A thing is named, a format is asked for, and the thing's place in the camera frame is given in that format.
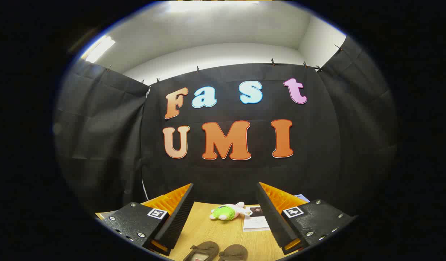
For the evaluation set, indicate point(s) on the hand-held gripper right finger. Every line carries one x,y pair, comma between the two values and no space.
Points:
271,214

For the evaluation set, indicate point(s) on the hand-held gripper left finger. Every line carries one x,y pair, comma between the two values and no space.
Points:
177,217

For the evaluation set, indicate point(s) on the brown fuzzy shoe with bow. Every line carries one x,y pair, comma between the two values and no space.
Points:
234,252
204,248

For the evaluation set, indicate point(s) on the white paperback book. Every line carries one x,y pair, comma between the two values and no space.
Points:
255,223

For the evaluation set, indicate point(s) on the blue cover book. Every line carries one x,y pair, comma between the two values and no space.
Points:
303,198

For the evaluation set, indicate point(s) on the green and white plush toy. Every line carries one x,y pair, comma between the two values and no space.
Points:
222,212

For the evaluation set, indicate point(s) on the ceiling light panel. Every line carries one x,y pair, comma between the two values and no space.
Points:
99,49

